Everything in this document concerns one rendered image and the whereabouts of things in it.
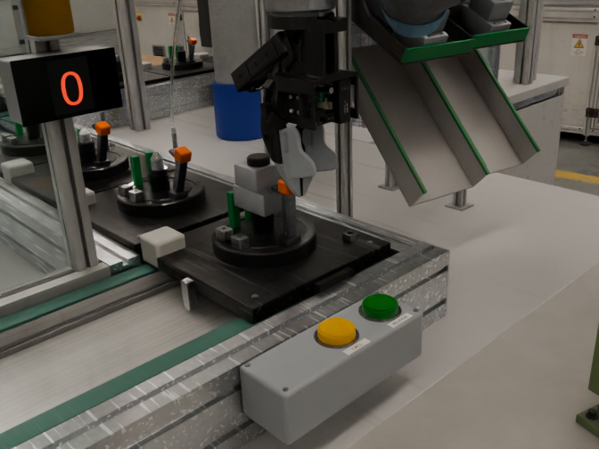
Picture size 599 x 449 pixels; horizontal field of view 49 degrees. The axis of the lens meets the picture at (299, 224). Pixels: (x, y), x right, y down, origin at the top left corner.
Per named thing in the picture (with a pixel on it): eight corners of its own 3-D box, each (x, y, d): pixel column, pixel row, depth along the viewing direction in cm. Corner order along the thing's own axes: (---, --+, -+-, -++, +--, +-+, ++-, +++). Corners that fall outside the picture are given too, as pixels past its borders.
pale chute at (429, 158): (472, 187, 101) (490, 173, 97) (408, 207, 95) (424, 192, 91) (389, 43, 109) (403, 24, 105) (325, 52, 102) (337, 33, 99)
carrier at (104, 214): (267, 209, 106) (262, 134, 101) (136, 257, 91) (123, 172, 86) (183, 178, 123) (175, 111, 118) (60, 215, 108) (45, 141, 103)
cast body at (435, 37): (442, 54, 92) (460, 7, 87) (418, 58, 90) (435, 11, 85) (406, 24, 96) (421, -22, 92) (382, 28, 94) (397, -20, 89)
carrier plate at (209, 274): (390, 255, 89) (390, 240, 88) (253, 324, 74) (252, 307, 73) (274, 211, 105) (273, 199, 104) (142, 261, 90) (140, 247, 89)
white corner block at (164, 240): (188, 260, 90) (185, 232, 88) (160, 271, 87) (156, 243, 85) (169, 250, 93) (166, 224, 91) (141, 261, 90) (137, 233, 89)
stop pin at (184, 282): (197, 308, 82) (194, 280, 81) (189, 312, 82) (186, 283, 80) (191, 305, 83) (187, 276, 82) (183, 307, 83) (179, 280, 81)
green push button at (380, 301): (405, 316, 74) (406, 301, 73) (381, 330, 71) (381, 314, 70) (377, 305, 76) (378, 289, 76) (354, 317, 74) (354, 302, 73)
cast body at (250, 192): (290, 208, 86) (287, 157, 83) (264, 217, 83) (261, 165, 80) (250, 193, 91) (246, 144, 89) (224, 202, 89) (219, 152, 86)
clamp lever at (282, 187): (300, 234, 84) (299, 179, 81) (289, 240, 83) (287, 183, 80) (282, 226, 86) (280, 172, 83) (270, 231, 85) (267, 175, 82)
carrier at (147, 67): (232, 71, 227) (229, 34, 223) (173, 82, 213) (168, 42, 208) (192, 64, 244) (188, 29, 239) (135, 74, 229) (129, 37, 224)
